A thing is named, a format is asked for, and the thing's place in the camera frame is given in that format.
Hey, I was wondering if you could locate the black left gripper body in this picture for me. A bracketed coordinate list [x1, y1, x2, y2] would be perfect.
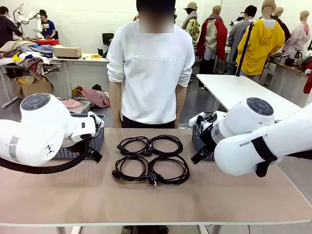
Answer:
[90, 121, 104, 147]

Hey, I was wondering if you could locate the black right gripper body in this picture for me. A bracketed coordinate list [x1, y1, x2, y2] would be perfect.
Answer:
[199, 113, 219, 157]

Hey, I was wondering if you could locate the black data cable coil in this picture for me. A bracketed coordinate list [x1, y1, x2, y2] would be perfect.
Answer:
[147, 155, 191, 183]

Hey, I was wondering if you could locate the black power cable angled plug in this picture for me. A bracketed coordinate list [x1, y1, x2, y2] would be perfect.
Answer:
[117, 136, 154, 156]

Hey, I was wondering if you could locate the black power cable straight plug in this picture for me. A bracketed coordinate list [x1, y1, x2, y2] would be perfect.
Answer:
[111, 155, 160, 188]

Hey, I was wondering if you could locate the person's left forearm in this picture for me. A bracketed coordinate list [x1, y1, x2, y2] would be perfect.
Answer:
[175, 84, 189, 120]

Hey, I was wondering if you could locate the person's right forearm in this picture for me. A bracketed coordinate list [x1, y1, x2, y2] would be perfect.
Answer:
[109, 80, 123, 129]

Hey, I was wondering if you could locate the grey-blue plastic basket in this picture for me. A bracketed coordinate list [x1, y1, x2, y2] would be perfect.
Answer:
[52, 113, 106, 161]
[192, 117, 216, 161]

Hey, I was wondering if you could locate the clear plastic storage bin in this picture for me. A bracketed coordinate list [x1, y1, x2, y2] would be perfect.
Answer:
[60, 98, 91, 115]

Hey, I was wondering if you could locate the heap of patterned clothes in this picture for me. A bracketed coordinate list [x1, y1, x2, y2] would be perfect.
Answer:
[71, 84, 111, 108]

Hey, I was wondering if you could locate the red checkered cloth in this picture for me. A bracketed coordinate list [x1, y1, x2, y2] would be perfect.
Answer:
[61, 97, 83, 108]

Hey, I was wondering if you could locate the white work table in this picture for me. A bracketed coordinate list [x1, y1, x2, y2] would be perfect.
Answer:
[196, 74, 303, 122]

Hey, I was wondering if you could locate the white table with clutter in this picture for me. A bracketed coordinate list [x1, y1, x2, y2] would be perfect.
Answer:
[0, 52, 110, 109]

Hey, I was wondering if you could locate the open brown cardboard box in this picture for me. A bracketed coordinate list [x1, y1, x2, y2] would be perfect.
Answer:
[13, 75, 56, 98]

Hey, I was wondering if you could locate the person in white sweatshirt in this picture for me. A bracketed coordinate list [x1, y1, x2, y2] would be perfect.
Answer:
[106, 0, 196, 129]

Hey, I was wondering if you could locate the flat cardboard box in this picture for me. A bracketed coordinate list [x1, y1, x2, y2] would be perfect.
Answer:
[53, 46, 82, 59]

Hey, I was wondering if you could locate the black office chair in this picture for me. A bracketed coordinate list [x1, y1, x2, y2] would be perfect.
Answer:
[102, 32, 115, 46]

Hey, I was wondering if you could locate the black pole stand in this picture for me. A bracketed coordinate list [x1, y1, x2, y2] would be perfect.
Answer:
[235, 20, 255, 77]

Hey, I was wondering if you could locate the cluttered grey workbench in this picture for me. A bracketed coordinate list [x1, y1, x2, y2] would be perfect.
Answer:
[267, 52, 312, 103]

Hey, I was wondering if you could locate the beige clothed mannequin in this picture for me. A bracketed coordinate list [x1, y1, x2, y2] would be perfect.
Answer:
[270, 6, 292, 42]
[196, 4, 229, 74]
[282, 10, 311, 58]

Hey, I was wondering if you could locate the pile of mixed clothes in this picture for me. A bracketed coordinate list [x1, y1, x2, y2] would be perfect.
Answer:
[0, 39, 61, 74]

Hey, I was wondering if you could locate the dark-haired person in light top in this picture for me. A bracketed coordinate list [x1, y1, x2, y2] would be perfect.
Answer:
[228, 5, 258, 74]

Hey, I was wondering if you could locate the mannequin in yellow hoodie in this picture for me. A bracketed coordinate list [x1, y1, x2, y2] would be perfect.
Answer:
[235, 0, 286, 77]

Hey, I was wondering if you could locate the person in blue shirt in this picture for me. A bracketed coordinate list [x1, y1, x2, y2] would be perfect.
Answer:
[39, 9, 59, 39]

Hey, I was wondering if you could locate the red hanging garment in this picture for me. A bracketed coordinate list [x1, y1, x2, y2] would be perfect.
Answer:
[303, 68, 312, 95]

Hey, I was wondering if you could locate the person in dark jacket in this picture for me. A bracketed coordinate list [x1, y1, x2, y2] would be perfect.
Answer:
[0, 6, 26, 48]

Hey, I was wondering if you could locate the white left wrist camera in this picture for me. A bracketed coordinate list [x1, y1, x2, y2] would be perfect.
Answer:
[87, 111, 105, 125]

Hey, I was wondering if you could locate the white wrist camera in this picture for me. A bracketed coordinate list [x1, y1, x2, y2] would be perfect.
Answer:
[189, 111, 213, 128]
[87, 111, 105, 125]

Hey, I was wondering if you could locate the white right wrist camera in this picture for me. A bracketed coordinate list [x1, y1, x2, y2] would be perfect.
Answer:
[189, 111, 213, 128]

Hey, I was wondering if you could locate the black USB cable coil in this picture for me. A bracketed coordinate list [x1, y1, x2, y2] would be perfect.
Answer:
[148, 134, 184, 156]

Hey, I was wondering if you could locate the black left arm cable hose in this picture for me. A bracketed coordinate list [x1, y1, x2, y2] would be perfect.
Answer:
[0, 140, 90, 175]

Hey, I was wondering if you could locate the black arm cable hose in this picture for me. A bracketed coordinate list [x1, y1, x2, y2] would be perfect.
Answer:
[251, 136, 278, 178]
[0, 140, 90, 175]

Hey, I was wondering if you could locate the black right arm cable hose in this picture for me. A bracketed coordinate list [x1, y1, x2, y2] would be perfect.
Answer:
[251, 136, 278, 178]

